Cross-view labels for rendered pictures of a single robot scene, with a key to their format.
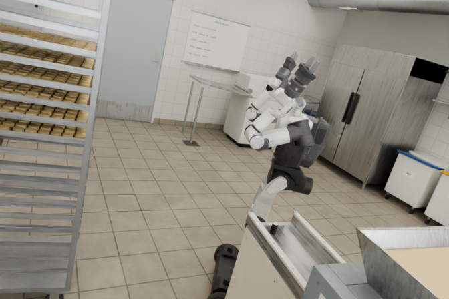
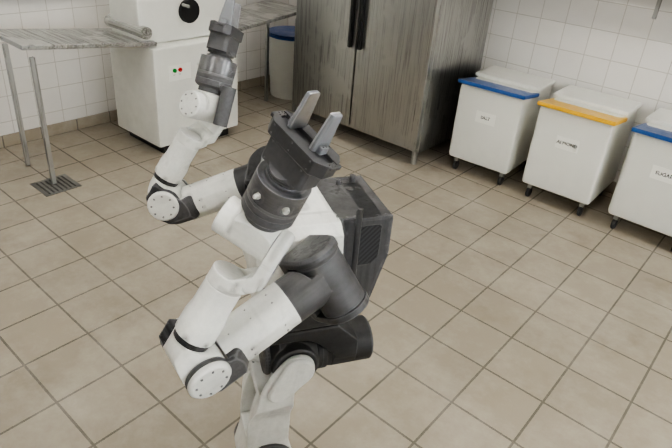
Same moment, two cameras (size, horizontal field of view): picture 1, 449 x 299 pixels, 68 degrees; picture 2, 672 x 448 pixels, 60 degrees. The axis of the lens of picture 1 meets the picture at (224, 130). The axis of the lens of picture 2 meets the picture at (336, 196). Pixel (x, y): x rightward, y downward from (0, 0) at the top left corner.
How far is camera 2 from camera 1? 101 cm
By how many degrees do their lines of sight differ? 23
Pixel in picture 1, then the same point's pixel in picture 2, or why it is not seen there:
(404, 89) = not seen: outside the picture
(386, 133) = (434, 54)
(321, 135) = (371, 240)
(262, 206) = (270, 423)
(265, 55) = not seen: outside the picture
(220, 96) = (86, 52)
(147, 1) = not seen: outside the picture
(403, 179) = (477, 131)
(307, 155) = not seen: hidden behind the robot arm
